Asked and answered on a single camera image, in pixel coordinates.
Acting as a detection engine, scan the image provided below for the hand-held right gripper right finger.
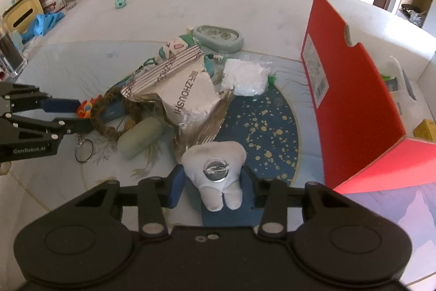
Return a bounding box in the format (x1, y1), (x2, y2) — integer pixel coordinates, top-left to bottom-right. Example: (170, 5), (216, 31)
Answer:
(240, 166), (344, 238)

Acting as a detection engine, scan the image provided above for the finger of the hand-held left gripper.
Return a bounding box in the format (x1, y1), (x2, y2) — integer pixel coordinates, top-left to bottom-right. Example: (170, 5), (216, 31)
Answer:
(0, 83), (81, 118)
(0, 118), (93, 142)

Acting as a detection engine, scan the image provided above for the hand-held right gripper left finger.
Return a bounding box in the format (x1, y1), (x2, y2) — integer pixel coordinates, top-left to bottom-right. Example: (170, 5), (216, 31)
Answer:
(73, 164), (186, 239)

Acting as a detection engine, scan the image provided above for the orange plush toy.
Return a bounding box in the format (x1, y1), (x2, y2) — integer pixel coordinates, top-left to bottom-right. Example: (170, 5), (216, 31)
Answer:
(75, 95), (103, 119)

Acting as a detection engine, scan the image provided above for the woven rope wreath ring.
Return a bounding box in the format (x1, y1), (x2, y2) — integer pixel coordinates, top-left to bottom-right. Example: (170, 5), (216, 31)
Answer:
(90, 86), (164, 142)

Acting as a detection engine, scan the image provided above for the white tooth plush with badge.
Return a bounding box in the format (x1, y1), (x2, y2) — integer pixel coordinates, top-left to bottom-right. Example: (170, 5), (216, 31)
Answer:
(180, 141), (246, 212)

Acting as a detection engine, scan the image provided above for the striped paper bag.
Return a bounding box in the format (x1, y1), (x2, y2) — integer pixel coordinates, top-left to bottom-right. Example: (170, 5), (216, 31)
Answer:
(121, 46), (235, 164)

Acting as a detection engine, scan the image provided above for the red cardboard box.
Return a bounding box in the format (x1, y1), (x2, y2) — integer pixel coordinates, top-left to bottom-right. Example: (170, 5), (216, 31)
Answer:
(301, 0), (436, 196)

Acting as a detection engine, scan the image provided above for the green glasses case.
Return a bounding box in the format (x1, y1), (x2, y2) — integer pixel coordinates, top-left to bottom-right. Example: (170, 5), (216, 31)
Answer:
(117, 117), (166, 160)

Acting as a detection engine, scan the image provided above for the clear acrylic holder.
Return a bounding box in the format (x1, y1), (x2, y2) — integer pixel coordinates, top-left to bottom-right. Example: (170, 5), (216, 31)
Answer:
(0, 22), (28, 78)

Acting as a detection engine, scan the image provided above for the blue cloth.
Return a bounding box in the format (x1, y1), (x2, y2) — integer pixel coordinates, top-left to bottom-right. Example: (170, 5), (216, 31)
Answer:
(22, 11), (65, 43)

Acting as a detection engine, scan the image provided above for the yellow tissue box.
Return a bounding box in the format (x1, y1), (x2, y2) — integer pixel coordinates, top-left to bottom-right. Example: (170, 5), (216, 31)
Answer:
(3, 0), (44, 34)

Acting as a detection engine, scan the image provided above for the clear bag of white foam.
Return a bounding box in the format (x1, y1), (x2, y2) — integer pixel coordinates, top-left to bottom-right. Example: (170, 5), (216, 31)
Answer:
(221, 58), (270, 97)

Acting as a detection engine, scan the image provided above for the green oval tray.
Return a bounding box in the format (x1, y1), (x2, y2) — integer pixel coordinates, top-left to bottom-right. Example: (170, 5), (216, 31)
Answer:
(192, 25), (245, 53)

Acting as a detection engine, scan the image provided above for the purple landscape placemat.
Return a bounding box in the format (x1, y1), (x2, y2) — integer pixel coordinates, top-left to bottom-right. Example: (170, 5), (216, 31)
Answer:
(342, 182), (436, 285)

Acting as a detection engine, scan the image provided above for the small yellow box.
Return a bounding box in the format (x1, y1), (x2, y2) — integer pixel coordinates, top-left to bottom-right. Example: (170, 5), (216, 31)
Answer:
(413, 119), (436, 142)

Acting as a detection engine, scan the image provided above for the metal key ring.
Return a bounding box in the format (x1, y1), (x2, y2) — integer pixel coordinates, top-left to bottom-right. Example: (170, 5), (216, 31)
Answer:
(75, 132), (94, 163)

